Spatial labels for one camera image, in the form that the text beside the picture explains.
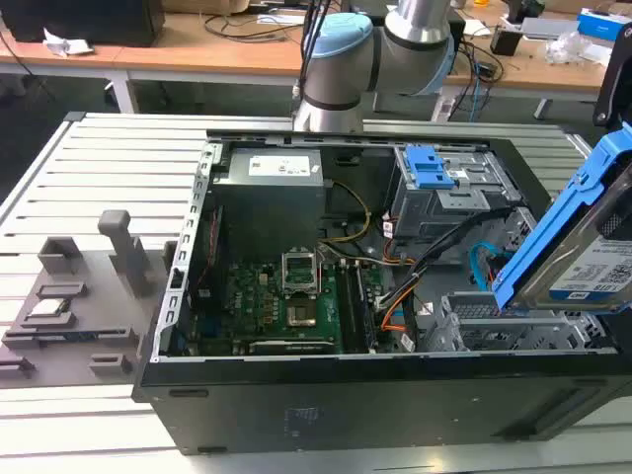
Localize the hard disk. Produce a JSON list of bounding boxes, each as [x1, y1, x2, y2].
[[492, 120, 632, 317]]

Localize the metal disk bay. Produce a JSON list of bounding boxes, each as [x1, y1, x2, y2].
[[425, 289, 619, 355]]

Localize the black expansion slot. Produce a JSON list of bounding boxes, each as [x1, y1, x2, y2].
[[248, 337, 338, 355]]

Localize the clear plastic bag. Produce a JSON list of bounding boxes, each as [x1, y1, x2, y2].
[[544, 30, 607, 66]]

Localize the blue cardboard box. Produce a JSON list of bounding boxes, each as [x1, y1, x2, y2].
[[576, 8, 632, 44]]

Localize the grey flat device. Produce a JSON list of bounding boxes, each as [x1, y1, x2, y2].
[[519, 16, 582, 40]]

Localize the small black box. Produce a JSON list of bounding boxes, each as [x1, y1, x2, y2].
[[489, 26, 524, 56]]

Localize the blue plastic drive latch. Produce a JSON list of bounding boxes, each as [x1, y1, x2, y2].
[[401, 145, 456, 191]]

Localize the grey metal drive cage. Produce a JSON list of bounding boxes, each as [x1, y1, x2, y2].
[[391, 143, 525, 242]]

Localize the black RAM slots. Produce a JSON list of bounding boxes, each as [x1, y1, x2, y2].
[[338, 260, 378, 353]]

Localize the grey power supply unit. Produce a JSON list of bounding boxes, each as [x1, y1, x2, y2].
[[210, 146, 328, 241]]

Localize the metal socket cover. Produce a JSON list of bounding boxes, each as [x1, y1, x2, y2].
[[279, 251, 321, 293]]

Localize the CPU socket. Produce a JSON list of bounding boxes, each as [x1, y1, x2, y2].
[[282, 301, 321, 331]]

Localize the wooden desk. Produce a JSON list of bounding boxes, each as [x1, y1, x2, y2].
[[0, 7, 609, 116]]

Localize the black open PC case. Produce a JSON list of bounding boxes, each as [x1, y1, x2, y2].
[[130, 127, 632, 458]]

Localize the green motherboard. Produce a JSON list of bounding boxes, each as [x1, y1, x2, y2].
[[191, 254, 396, 356]]

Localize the large black box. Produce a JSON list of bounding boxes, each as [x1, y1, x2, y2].
[[1, 0, 167, 48]]

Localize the white crumpled paper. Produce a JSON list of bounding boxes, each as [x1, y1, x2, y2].
[[41, 27, 96, 58]]

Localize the grey parts rack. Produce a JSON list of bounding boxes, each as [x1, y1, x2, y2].
[[0, 208, 180, 392]]

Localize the blue disk wire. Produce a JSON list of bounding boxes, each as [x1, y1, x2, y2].
[[468, 240, 506, 293]]

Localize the black cable bundle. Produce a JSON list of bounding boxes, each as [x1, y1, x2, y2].
[[372, 205, 511, 310]]

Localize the yellow power wires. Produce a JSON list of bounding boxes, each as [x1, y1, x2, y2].
[[318, 181, 372, 245]]

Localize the orange wire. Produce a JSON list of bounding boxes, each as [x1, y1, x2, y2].
[[380, 289, 412, 333]]

